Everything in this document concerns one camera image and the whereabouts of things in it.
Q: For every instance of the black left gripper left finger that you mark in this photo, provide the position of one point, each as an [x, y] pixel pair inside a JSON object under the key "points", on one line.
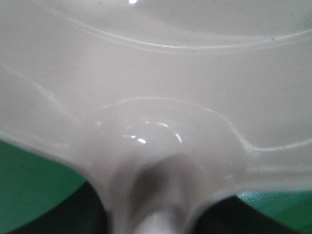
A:
{"points": [[81, 213]]}

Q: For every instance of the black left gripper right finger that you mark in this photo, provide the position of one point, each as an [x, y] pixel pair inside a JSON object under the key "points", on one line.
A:
{"points": [[233, 216]]}

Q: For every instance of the beige plastic dustpan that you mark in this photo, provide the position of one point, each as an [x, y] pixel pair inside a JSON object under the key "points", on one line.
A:
{"points": [[165, 106]]}

